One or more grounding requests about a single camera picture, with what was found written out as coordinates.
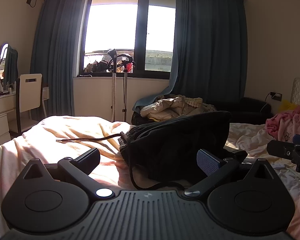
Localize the beige puffer jacket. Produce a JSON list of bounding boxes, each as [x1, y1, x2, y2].
[[140, 96, 203, 121]]

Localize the cream knit cloth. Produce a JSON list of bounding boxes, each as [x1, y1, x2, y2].
[[185, 96, 217, 112]]

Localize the wavy framed mirror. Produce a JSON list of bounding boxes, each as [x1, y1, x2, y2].
[[0, 44, 18, 85]]

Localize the dark framed window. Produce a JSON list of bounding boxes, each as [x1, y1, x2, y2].
[[77, 0, 178, 79]]

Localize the dark laundry pile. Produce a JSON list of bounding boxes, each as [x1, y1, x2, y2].
[[84, 60, 115, 73]]

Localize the yellow pillow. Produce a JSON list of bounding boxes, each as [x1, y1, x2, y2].
[[279, 100, 300, 113]]

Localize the black armchair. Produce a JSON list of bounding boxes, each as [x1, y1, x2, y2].
[[205, 97, 272, 125]]

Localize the pink clothing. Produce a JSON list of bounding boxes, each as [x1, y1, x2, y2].
[[266, 105, 300, 142]]

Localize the blue curtain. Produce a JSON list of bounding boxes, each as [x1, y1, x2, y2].
[[30, 0, 87, 120], [132, 0, 248, 113]]

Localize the garment steamer stand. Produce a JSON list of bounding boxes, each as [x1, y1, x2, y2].
[[107, 48, 137, 123]]

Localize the white chair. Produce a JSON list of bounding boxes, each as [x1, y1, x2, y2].
[[9, 74, 49, 135]]

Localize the white charger cable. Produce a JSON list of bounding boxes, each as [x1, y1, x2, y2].
[[261, 94, 273, 111]]

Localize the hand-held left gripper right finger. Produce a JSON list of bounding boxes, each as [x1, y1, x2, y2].
[[184, 149, 278, 198]]

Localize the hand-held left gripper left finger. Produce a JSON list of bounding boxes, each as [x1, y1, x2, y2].
[[22, 148, 115, 200]]

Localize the white dresser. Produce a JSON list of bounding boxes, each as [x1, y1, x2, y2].
[[0, 91, 17, 151]]

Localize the row of cosmetic bottles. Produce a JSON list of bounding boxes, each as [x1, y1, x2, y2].
[[0, 71, 17, 97]]

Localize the black drawstring pants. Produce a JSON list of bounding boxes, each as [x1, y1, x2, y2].
[[56, 111, 248, 190]]

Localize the cream fleece blanket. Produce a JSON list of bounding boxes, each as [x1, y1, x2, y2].
[[0, 115, 190, 234]]

